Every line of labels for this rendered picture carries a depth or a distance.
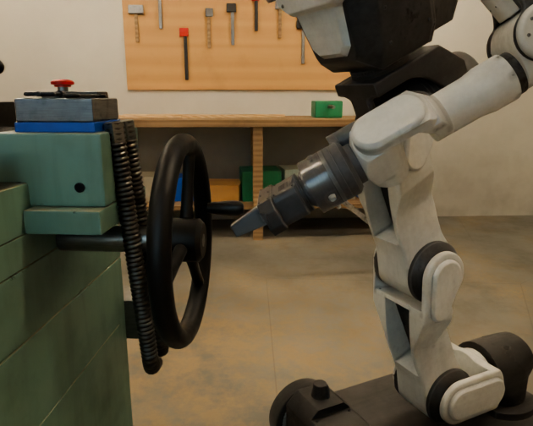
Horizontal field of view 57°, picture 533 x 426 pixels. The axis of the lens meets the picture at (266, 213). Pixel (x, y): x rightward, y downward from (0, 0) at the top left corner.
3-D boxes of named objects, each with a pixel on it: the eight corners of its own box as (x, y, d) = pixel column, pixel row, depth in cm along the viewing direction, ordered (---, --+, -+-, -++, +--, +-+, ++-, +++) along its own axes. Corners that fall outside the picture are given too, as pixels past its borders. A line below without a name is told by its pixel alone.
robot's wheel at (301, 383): (257, 406, 139) (282, 451, 147) (265, 416, 135) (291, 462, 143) (312, 363, 145) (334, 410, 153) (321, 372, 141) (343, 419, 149)
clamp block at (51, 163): (104, 208, 60) (99, 133, 58) (-3, 206, 60) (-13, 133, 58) (142, 186, 74) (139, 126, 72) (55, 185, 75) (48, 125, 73)
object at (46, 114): (95, 132, 59) (91, 84, 58) (6, 132, 60) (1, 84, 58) (131, 126, 72) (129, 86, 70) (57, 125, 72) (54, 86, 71)
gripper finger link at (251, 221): (228, 222, 79) (261, 204, 78) (239, 238, 79) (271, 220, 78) (228, 225, 77) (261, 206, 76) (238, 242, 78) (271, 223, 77)
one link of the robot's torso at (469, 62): (447, 99, 117) (428, 26, 110) (493, 99, 106) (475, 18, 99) (359, 155, 109) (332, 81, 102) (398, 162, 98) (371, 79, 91)
